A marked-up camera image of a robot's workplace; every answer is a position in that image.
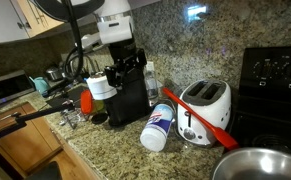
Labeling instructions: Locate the small steel pot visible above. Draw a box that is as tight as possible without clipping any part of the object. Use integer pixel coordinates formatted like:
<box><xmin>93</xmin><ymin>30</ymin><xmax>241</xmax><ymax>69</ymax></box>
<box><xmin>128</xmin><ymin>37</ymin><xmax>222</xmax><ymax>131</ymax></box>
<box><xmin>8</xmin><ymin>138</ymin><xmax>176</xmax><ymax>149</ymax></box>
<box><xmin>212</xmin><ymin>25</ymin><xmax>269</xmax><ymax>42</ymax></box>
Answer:
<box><xmin>44</xmin><ymin>65</ymin><xmax>64</xmax><ymax>82</ymax></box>

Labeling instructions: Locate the clear water bottle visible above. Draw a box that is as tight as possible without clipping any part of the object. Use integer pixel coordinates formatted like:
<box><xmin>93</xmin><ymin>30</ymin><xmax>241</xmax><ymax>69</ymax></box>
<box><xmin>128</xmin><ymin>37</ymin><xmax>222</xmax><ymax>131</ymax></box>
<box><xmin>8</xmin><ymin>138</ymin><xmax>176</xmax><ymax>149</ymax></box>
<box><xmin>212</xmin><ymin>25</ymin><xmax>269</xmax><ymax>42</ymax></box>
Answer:
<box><xmin>144</xmin><ymin>61</ymin><xmax>160</xmax><ymax>106</ymax></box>

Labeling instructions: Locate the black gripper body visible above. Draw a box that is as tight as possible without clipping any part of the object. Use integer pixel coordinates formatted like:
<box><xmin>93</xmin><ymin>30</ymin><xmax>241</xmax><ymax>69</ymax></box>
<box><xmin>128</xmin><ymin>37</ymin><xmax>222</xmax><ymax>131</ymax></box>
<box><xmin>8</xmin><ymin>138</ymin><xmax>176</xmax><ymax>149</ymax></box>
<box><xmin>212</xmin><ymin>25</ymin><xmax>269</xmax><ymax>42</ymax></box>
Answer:
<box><xmin>108</xmin><ymin>39</ymin><xmax>143</xmax><ymax>73</ymax></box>

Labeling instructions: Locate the stainless steel pan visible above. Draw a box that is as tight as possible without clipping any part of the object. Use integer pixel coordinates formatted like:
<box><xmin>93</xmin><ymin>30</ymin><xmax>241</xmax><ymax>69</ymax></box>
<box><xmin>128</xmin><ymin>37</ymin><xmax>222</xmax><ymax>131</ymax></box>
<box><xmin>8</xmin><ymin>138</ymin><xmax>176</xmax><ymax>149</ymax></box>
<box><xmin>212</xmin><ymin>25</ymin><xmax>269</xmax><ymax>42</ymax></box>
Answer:
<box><xmin>210</xmin><ymin>147</ymin><xmax>291</xmax><ymax>180</ymax></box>

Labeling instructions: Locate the stainless steel appliance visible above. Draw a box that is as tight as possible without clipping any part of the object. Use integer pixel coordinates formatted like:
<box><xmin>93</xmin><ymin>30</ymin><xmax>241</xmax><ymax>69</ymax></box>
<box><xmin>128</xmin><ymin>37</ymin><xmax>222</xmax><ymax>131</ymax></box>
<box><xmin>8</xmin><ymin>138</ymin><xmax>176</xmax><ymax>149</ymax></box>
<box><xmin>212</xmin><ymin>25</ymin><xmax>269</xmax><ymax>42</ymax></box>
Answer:
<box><xmin>0</xmin><ymin>69</ymin><xmax>36</xmax><ymax>113</ymax></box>

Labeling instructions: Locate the teal kettle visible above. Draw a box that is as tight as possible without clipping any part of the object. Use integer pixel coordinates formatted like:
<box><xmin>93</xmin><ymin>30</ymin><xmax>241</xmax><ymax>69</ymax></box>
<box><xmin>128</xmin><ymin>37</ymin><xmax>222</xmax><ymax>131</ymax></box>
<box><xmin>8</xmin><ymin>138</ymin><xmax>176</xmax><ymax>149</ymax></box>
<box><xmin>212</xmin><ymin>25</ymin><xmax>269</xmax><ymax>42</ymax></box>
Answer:
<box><xmin>29</xmin><ymin>76</ymin><xmax>51</xmax><ymax>96</ymax></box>

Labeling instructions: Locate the curved metal faucet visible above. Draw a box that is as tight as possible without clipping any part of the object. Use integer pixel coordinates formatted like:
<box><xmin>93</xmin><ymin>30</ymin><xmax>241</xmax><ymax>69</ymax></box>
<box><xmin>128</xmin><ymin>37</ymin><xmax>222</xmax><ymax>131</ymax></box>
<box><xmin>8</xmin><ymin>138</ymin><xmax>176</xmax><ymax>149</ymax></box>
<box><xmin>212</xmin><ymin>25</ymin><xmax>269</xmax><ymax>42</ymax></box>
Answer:
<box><xmin>64</xmin><ymin>53</ymin><xmax>98</xmax><ymax>83</ymax></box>

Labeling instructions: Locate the black counter mat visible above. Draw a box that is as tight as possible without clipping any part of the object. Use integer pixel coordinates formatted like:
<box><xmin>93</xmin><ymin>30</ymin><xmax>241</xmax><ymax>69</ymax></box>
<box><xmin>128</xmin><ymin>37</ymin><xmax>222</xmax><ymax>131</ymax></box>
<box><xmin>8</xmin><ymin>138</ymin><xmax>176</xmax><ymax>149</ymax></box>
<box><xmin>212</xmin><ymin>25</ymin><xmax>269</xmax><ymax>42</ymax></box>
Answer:
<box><xmin>46</xmin><ymin>84</ymin><xmax>88</xmax><ymax>108</ymax></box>

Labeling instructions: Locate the wooden cabinet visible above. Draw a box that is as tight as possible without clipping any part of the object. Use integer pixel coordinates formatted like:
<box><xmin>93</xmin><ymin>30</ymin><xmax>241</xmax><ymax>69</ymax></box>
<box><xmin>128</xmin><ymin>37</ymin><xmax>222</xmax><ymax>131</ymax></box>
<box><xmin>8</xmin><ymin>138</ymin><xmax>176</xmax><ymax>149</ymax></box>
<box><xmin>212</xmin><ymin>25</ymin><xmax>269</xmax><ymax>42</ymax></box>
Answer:
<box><xmin>0</xmin><ymin>101</ymin><xmax>64</xmax><ymax>174</ymax></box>
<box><xmin>9</xmin><ymin>0</ymin><xmax>99</xmax><ymax>39</ymax></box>

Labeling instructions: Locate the white disinfectant wipes canister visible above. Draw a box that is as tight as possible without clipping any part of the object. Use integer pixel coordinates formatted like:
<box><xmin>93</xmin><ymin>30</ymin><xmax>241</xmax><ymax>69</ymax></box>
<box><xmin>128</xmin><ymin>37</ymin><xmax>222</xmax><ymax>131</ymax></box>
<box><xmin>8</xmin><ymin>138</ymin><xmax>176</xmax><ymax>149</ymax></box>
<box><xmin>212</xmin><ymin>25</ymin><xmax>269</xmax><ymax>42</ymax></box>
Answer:
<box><xmin>139</xmin><ymin>103</ymin><xmax>175</xmax><ymax>153</ymax></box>

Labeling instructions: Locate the round black lid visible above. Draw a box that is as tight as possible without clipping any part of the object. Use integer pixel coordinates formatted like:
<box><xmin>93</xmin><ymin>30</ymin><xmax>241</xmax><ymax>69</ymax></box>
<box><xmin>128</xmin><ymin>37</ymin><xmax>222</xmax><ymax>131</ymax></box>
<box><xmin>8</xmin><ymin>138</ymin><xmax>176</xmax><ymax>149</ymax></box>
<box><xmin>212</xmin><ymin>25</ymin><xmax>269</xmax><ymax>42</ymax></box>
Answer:
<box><xmin>90</xmin><ymin>112</ymin><xmax>109</xmax><ymax>125</ymax></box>

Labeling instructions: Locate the wooden upper cabinet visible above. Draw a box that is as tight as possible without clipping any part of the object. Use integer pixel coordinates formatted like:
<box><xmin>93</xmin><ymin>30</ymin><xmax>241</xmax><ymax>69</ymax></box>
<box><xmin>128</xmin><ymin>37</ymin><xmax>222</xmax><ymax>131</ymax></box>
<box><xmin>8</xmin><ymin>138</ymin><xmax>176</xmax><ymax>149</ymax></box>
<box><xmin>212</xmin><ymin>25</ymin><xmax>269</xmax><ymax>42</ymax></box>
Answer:
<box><xmin>9</xmin><ymin>0</ymin><xmax>99</xmax><ymax>39</ymax></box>

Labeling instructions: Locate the Nespresso coffee machine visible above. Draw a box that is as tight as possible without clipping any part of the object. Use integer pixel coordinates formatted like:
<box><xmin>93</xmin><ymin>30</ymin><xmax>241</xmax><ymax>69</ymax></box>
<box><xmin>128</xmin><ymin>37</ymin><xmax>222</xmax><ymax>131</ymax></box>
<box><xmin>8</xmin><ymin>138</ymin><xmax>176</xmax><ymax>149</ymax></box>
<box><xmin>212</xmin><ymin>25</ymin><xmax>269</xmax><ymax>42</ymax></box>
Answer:
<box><xmin>86</xmin><ymin>64</ymin><xmax>153</xmax><ymax>128</ymax></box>

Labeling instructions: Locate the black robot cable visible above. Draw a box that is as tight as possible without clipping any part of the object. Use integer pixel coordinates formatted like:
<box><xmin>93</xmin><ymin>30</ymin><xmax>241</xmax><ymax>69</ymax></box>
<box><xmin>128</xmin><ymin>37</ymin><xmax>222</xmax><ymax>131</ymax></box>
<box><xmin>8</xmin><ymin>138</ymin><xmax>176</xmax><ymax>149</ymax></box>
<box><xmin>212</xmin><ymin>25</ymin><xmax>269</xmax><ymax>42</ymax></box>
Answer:
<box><xmin>43</xmin><ymin>0</ymin><xmax>86</xmax><ymax>98</ymax></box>

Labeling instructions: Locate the white two-slot toaster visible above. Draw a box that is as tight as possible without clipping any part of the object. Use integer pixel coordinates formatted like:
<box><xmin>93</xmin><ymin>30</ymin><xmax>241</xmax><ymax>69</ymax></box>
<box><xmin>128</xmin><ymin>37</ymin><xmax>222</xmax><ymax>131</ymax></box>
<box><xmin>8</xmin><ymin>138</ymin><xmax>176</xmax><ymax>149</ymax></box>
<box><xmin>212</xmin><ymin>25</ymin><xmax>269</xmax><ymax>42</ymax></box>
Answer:
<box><xmin>176</xmin><ymin>79</ymin><xmax>233</xmax><ymax>148</ymax></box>

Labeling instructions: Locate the red plastic container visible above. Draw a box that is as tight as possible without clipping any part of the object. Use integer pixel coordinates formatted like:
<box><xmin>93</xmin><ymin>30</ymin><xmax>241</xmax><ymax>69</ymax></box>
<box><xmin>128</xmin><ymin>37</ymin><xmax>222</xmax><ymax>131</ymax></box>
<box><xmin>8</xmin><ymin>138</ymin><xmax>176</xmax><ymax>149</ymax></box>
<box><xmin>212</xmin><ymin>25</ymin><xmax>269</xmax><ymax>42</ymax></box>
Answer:
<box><xmin>80</xmin><ymin>89</ymin><xmax>95</xmax><ymax>115</ymax></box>

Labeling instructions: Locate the white corner cabinet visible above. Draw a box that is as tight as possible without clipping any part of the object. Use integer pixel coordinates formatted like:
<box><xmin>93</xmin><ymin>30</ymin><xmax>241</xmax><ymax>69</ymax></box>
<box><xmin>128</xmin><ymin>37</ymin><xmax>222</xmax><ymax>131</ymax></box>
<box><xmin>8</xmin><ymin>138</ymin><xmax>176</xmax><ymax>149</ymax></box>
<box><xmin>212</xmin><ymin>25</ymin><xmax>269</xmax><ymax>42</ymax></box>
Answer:
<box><xmin>0</xmin><ymin>0</ymin><xmax>31</xmax><ymax>46</ymax></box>

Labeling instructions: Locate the wooden lower cabinet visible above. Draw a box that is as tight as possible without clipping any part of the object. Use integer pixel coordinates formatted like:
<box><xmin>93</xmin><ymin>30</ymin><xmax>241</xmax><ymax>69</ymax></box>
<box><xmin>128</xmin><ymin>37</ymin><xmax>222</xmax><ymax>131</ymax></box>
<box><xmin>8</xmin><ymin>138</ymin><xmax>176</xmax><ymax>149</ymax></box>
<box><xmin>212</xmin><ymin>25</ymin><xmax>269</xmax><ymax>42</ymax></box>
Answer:
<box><xmin>0</xmin><ymin>101</ymin><xmax>64</xmax><ymax>174</ymax></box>

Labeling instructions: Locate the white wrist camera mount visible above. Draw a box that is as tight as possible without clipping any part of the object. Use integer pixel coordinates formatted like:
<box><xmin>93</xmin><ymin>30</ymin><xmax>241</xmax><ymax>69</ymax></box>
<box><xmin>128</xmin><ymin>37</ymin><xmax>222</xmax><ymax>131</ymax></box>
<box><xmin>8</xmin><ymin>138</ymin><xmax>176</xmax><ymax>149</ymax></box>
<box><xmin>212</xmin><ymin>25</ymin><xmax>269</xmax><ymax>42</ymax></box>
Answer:
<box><xmin>80</xmin><ymin>21</ymin><xmax>135</xmax><ymax>52</ymax></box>

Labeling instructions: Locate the orange silicone spatula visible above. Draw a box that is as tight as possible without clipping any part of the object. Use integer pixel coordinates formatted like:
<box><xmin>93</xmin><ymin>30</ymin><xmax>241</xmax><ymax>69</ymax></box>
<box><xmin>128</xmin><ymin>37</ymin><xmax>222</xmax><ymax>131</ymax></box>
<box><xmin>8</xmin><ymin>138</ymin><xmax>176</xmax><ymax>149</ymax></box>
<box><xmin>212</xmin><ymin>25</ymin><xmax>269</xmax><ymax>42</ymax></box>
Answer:
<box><xmin>161</xmin><ymin>87</ymin><xmax>240</xmax><ymax>151</ymax></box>

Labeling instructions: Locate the green container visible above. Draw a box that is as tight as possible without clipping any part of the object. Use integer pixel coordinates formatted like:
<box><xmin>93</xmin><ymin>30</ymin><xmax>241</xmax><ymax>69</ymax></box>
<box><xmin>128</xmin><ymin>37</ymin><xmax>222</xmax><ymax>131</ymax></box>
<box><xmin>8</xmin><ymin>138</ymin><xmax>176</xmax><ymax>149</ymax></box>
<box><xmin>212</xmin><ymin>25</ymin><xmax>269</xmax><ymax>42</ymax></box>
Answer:
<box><xmin>93</xmin><ymin>99</ymin><xmax>105</xmax><ymax>113</ymax></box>

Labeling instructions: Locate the black stove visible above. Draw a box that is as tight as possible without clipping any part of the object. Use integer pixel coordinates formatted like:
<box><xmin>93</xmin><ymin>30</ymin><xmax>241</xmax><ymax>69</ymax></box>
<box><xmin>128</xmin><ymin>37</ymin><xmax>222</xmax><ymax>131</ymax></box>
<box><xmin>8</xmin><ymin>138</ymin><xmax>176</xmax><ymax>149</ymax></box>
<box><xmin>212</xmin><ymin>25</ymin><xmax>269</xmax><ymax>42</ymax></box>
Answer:
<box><xmin>228</xmin><ymin>45</ymin><xmax>291</xmax><ymax>159</ymax></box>

